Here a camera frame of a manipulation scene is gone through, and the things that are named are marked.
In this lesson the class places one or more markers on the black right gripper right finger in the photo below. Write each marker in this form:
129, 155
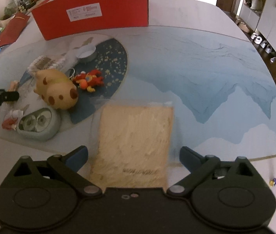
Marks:
200, 168

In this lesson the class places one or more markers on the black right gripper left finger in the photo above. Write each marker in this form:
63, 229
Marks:
65, 168

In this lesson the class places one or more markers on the small pink white tube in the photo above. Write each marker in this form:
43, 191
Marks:
11, 119

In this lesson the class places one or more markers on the tan spotted plush toy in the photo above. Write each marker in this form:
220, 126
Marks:
56, 89

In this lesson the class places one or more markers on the grey tape dispenser case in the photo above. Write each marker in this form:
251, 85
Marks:
40, 125

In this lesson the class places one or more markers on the cotton swab pack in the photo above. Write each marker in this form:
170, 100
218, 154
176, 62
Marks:
45, 62

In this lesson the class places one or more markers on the dark red paper bag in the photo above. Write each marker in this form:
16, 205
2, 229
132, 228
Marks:
13, 29

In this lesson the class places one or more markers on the small round white tin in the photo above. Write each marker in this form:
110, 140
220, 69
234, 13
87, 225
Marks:
86, 53

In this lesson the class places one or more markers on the red cardboard box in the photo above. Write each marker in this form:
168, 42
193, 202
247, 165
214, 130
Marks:
59, 18

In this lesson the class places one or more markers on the red dragon keychain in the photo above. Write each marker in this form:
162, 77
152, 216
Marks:
88, 80

